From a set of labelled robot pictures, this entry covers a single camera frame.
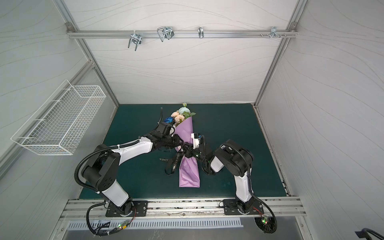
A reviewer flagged blue fake flower stem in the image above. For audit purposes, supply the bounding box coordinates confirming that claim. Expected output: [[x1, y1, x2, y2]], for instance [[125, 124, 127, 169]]
[[164, 117, 174, 124]]

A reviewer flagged pink purple wrapping paper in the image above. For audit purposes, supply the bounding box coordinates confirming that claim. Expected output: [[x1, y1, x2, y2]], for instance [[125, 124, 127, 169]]
[[175, 117, 200, 188]]

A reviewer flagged mint fake flower stem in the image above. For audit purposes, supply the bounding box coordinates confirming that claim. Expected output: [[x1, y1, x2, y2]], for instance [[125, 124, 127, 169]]
[[178, 103, 196, 119]]

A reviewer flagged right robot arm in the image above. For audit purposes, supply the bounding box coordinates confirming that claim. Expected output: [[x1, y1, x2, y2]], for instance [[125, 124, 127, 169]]
[[182, 133, 255, 213]]

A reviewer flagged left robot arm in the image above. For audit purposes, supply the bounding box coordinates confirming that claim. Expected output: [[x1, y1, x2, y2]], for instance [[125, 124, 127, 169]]
[[74, 122, 184, 208]]

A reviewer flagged green table mat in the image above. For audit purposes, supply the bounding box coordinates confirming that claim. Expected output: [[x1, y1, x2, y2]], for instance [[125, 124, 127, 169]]
[[104, 104, 286, 199]]

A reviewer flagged metal U-bolt clamp left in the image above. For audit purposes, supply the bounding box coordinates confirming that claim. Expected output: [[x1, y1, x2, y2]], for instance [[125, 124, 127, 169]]
[[128, 32, 142, 51]]

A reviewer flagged metal u-bolt clamp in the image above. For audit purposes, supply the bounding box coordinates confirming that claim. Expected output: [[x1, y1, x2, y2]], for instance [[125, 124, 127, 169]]
[[128, 32, 142, 51], [157, 26, 175, 42]]

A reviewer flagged metal U-bolt clamp middle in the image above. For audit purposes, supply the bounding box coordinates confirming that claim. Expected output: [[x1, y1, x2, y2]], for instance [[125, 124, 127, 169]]
[[157, 26, 175, 42]]

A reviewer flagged white vent grille strip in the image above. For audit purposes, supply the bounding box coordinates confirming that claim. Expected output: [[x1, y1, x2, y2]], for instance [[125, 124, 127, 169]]
[[67, 218, 244, 231]]

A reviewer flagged metal bolt clamp right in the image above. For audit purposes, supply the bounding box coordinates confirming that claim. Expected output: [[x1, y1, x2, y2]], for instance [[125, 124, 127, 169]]
[[260, 27, 287, 39]]

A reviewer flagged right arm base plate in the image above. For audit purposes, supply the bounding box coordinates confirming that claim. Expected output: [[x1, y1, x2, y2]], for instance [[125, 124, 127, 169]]
[[219, 198, 264, 216]]

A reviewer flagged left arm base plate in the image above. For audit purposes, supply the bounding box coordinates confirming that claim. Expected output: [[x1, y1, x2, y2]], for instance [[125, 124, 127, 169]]
[[106, 200, 148, 218]]

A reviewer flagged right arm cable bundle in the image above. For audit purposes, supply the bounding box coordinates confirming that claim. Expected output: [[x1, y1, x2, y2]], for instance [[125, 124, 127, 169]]
[[253, 194, 278, 234]]

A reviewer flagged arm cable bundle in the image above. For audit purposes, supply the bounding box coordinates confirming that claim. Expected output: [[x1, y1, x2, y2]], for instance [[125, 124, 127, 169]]
[[85, 201, 137, 237], [253, 194, 278, 234]]

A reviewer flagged white wire basket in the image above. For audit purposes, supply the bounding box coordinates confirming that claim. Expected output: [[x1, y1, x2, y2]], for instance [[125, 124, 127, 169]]
[[11, 80, 106, 156]]

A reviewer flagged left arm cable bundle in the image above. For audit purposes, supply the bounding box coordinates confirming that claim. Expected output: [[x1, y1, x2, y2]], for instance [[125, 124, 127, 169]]
[[85, 201, 137, 237]]

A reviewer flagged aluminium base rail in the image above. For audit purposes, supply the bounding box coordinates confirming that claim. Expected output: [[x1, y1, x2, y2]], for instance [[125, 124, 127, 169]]
[[59, 197, 307, 221]]

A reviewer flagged metal bracket clamp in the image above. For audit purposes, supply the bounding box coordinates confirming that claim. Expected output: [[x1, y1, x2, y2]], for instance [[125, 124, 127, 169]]
[[198, 27, 204, 39]]

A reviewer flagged aluminium crossbar rail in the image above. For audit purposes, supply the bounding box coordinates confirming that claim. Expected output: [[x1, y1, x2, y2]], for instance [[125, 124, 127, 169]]
[[67, 29, 298, 39]]

